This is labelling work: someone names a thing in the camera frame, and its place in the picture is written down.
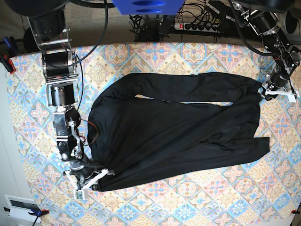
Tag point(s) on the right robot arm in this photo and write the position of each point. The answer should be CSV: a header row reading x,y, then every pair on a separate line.
x,y
47,23

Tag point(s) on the white wall outlet box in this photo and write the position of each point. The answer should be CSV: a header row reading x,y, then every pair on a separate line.
x,y
20,208

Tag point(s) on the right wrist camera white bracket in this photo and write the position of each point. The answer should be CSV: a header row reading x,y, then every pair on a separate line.
x,y
80,193

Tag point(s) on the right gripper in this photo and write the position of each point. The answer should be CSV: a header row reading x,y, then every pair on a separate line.
x,y
80,173

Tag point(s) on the black orange bottom clamp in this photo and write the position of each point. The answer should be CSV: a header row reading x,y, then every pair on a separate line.
x,y
35,213

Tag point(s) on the patterned tablecloth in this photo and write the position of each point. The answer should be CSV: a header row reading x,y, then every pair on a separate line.
x,y
263,191

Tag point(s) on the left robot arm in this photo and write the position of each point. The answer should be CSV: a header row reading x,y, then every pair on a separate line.
x,y
261,16

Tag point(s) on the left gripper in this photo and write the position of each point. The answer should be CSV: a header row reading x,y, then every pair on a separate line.
x,y
276,81

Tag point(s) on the white power strip red switch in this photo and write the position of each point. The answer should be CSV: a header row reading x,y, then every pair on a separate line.
x,y
197,27

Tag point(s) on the black t-shirt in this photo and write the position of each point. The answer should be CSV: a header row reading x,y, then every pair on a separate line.
x,y
147,127

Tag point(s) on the round black speaker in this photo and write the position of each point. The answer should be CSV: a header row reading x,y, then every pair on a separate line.
x,y
29,42

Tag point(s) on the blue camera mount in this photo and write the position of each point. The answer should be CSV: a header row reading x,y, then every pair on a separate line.
x,y
148,7

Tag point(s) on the blue table clamp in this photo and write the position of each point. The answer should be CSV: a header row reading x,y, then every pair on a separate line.
x,y
5,59

